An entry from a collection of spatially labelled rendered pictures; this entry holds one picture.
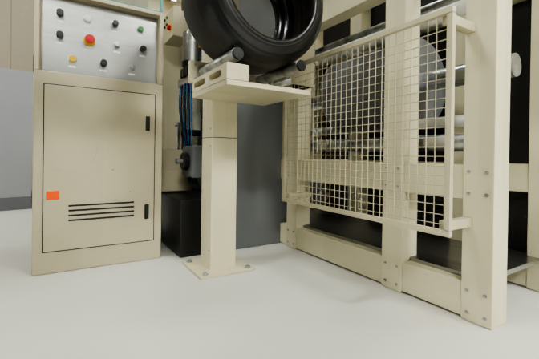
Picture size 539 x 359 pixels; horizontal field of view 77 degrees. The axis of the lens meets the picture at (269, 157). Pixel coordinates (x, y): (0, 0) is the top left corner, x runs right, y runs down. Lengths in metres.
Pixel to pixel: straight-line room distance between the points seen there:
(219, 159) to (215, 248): 0.41
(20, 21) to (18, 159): 1.29
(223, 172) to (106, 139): 0.58
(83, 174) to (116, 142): 0.21
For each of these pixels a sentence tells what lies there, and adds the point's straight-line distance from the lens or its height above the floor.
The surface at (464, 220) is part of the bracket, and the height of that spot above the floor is 0.34.
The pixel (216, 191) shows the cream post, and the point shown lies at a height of 0.37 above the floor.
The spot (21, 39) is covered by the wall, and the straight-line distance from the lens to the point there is 4.05.
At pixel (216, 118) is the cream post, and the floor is 0.71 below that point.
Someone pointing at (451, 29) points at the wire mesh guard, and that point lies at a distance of 1.21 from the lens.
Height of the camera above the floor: 0.54
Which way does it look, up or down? level
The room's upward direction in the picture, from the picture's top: 1 degrees clockwise
